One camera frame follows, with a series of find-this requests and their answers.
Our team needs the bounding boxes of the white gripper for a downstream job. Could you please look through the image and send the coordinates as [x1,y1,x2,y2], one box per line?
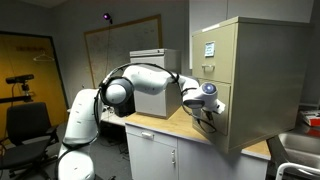
[203,98,226,114]

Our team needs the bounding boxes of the beige bottom drawer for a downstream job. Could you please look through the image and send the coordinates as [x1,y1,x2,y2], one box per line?
[192,81,230,136]

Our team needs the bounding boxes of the beige drawer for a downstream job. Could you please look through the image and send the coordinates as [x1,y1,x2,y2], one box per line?
[192,24,236,83]
[192,81,230,136]

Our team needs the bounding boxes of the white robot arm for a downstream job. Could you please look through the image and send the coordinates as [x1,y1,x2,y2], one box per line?
[55,63,225,180]

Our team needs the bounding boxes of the white drawer label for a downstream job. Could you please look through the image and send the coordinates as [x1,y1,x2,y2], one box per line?
[204,42,215,57]

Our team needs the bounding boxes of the beige top drawer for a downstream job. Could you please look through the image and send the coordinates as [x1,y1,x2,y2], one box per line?
[192,24,236,83]

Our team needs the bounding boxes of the beige metal file cabinet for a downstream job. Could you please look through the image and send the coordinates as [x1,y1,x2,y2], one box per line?
[192,17,313,153]

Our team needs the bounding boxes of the wooden top counter cabinet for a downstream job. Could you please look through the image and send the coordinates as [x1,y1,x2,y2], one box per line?
[125,109,271,180]

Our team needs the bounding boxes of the stainless steel sink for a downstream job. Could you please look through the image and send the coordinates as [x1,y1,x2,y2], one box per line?
[267,132,320,180]

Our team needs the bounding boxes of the red and white box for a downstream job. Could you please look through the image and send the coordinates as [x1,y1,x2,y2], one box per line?
[300,110,320,126]

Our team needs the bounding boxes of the wood framed whiteboard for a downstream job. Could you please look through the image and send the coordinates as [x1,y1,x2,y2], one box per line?
[84,15,162,88]

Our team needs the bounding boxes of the white clothes hanger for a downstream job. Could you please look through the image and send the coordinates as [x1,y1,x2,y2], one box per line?
[33,54,55,62]

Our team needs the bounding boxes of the black office chair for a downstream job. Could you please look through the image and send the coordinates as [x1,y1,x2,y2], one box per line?
[0,102,59,180]

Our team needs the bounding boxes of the yellow door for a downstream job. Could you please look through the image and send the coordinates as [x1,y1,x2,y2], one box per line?
[0,33,67,138]

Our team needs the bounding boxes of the white metal rail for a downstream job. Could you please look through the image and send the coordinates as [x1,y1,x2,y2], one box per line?
[275,162,320,180]

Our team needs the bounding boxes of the wall mounted camera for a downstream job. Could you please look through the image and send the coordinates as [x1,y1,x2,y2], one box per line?
[103,13,113,24]

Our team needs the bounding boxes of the black camera on stand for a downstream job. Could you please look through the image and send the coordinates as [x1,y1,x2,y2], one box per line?
[0,73,36,105]

